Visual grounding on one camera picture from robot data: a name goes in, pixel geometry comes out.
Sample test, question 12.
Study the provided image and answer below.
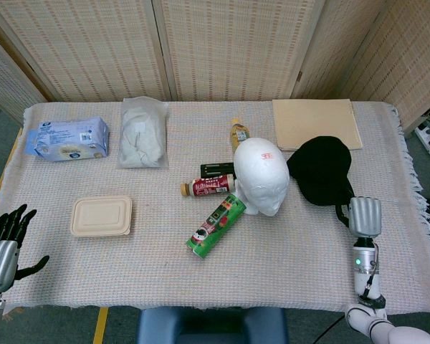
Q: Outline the white woven table cloth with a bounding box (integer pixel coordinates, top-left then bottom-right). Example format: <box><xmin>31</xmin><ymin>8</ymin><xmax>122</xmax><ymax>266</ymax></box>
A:
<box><xmin>0</xmin><ymin>100</ymin><xmax>430</xmax><ymax>311</ymax></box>

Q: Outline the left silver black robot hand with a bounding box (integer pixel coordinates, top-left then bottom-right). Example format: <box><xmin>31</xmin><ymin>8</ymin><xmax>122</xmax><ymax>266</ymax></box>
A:
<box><xmin>0</xmin><ymin>204</ymin><xmax>51</xmax><ymax>294</ymax></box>

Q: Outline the black rectangular box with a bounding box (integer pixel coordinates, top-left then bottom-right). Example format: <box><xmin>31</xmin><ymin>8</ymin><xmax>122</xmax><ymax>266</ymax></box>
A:
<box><xmin>199</xmin><ymin>162</ymin><xmax>236</xmax><ymax>178</ymax></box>

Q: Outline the red label drink bottle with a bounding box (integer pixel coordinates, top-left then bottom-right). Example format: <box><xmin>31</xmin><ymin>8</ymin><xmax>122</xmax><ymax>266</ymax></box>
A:
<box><xmin>180</xmin><ymin>173</ymin><xmax>237</xmax><ymax>199</ymax></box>

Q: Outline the woven folding screen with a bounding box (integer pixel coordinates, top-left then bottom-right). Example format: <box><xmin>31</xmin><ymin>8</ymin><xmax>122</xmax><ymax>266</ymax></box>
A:
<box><xmin>0</xmin><ymin>0</ymin><xmax>430</xmax><ymax>130</ymax></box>

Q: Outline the black baseball cap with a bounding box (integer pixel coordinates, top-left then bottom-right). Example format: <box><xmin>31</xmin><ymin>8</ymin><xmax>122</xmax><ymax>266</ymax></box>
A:
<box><xmin>286</xmin><ymin>135</ymin><xmax>356</xmax><ymax>228</ymax></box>

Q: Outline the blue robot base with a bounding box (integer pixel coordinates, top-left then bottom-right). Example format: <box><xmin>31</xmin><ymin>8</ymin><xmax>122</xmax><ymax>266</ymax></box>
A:
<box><xmin>135</xmin><ymin>307</ymin><xmax>290</xmax><ymax>344</ymax></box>

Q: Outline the white foam mannequin head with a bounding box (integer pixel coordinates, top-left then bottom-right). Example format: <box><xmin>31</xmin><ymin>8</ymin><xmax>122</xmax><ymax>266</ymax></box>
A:
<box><xmin>233</xmin><ymin>135</ymin><xmax>291</xmax><ymax>218</ymax></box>

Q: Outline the beige lidded lunch box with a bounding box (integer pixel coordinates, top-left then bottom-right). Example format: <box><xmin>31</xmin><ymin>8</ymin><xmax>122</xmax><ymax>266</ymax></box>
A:
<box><xmin>70</xmin><ymin>195</ymin><xmax>133</xmax><ymax>238</ymax></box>

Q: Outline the blue tissue pack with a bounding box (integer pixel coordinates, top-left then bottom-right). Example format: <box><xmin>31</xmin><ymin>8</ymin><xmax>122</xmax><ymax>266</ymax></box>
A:
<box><xmin>24</xmin><ymin>117</ymin><xmax>111</xmax><ymax>163</ymax></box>

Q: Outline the beige paper folder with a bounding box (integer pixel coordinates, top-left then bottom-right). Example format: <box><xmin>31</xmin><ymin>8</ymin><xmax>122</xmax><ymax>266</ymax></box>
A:
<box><xmin>272</xmin><ymin>99</ymin><xmax>364</xmax><ymax>152</ymax></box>

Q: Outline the white cloth in plastic bag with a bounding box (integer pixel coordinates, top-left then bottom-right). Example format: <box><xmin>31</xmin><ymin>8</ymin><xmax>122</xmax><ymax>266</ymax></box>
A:
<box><xmin>116</xmin><ymin>96</ymin><xmax>170</xmax><ymax>170</ymax></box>

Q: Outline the yellow tea bottle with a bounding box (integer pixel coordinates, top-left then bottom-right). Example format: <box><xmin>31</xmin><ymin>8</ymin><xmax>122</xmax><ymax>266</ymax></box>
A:
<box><xmin>229</xmin><ymin>120</ymin><xmax>253</xmax><ymax>156</ymax></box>

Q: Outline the green chips can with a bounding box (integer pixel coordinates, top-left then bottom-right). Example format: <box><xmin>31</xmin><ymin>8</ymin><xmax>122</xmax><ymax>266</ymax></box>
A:
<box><xmin>185</xmin><ymin>193</ymin><xmax>247</xmax><ymax>260</ymax></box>

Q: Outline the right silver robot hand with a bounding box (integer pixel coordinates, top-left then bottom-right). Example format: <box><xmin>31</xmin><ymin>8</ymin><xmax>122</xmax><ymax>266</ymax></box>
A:
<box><xmin>348</xmin><ymin>196</ymin><xmax>383</xmax><ymax>239</ymax></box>

